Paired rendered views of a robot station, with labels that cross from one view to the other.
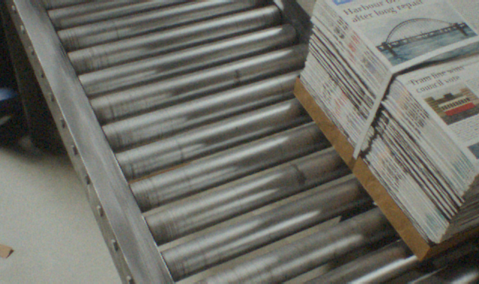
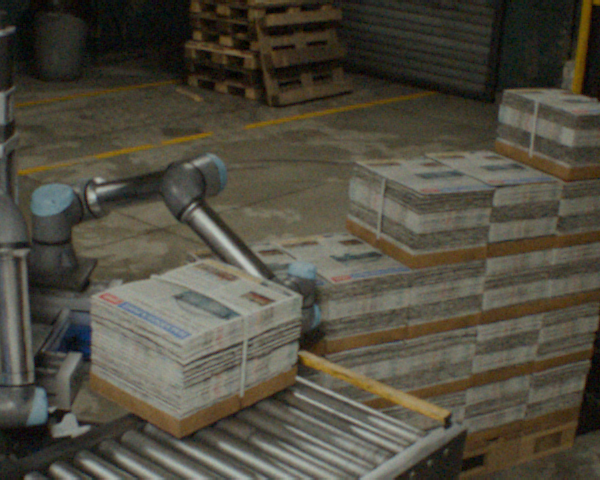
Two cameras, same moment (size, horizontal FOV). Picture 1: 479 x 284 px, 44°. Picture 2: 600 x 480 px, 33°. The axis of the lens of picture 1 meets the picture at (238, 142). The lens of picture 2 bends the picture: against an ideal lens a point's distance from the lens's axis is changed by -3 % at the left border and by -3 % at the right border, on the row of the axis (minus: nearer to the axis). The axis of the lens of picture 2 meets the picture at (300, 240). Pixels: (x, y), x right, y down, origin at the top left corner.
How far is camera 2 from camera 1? 2.07 m
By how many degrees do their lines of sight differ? 86
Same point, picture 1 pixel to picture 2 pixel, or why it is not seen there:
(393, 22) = (194, 315)
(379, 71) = (240, 326)
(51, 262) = not seen: outside the picture
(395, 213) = (275, 382)
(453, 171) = (292, 313)
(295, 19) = (69, 449)
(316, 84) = (195, 401)
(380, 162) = (254, 373)
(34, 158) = not seen: outside the picture
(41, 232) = not seen: outside the picture
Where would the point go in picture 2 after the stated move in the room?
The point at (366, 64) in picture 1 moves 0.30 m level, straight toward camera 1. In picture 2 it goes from (231, 333) to (376, 342)
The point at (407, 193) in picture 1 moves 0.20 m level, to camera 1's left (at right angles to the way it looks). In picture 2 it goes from (274, 362) to (298, 405)
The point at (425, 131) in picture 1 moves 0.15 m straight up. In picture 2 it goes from (274, 316) to (279, 251)
